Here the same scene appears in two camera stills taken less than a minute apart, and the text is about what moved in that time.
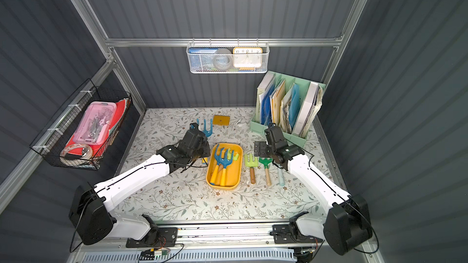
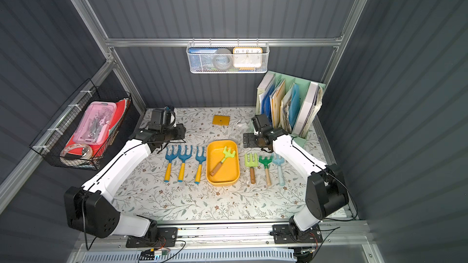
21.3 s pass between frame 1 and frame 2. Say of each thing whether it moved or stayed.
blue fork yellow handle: moved
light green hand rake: stayed
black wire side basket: stayed
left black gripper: moved
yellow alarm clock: stayed
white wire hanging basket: stayed
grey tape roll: stayed
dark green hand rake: stayed
